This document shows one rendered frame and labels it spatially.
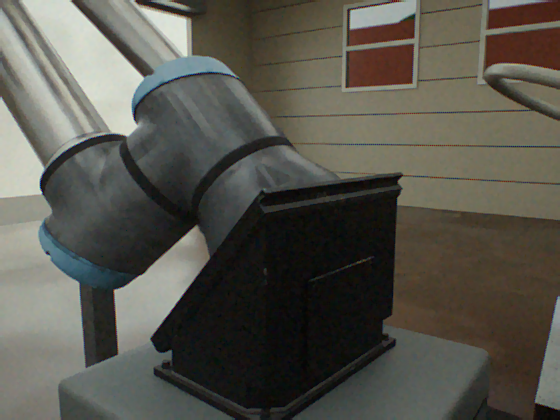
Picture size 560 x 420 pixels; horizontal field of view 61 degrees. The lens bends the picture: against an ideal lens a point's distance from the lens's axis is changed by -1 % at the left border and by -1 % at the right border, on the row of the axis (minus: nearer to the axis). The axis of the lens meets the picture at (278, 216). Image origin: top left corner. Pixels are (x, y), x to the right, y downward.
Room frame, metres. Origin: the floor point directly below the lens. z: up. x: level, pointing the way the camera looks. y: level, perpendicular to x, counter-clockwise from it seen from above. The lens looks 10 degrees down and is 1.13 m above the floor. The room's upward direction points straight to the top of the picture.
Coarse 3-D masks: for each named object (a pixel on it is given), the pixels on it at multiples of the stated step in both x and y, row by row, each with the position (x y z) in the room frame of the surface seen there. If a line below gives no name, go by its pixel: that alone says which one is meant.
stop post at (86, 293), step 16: (80, 288) 1.45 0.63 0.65; (80, 304) 1.45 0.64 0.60; (96, 304) 1.42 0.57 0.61; (112, 304) 1.46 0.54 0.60; (96, 320) 1.41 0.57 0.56; (112, 320) 1.46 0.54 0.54; (96, 336) 1.41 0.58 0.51; (112, 336) 1.45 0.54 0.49; (96, 352) 1.41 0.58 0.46; (112, 352) 1.45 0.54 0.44
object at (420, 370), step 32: (128, 352) 0.59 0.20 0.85; (416, 352) 0.59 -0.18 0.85; (448, 352) 0.59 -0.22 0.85; (480, 352) 0.59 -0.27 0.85; (64, 384) 0.51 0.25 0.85; (96, 384) 0.50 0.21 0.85; (128, 384) 0.50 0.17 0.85; (160, 384) 0.50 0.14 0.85; (352, 384) 0.51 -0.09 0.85; (384, 384) 0.50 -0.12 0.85; (416, 384) 0.50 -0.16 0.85; (448, 384) 0.50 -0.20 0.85; (480, 384) 0.54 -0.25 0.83; (64, 416) 0.50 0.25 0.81; (96, 416) 0.46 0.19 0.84; (128, 416) 0.44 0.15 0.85; (160, 416) 0.44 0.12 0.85; (192, 416) 0.44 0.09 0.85; (224, 416) 0.44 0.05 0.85; (320, 416) 0.44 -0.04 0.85; (352, 416) 0.44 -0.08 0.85; (384, 416) 0.44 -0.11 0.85; (416, 416) 0.44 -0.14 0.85; (448, 416) 0.45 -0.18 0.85; (480, 416) 0.56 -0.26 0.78
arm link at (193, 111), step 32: (192, 64) 0.61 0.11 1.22; (224, 64) 0.66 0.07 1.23; (160, 96) 0.60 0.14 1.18; (192, 96) 0.58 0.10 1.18; (224, 96) 0.59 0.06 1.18; (160, 128) 0.58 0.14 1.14; (192, 128) 0.56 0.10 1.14; (224, 128) 0.56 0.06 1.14; (256, 128) 0.56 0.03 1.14; (128, 160) 0.59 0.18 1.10; (160, 160) 0.57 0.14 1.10; (192, 160) 0.55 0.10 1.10; (160, 192) 0.58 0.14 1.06; (192, 192) 0.56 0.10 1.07
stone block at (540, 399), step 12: (552, 324) 1.07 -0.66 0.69; (552, 336) 1.05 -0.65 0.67; (552, 348) 1.02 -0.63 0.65; (552, 360) 1.00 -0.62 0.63; (552, 372) 0.98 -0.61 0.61; (540, 384) 0.99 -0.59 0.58; (552, 384) 0.96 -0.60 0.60; (540, 396) 0.96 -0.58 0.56; (552, 396) 0.94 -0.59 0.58; (540, 408) 0.95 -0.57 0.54; (552, 408) 0.92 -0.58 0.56
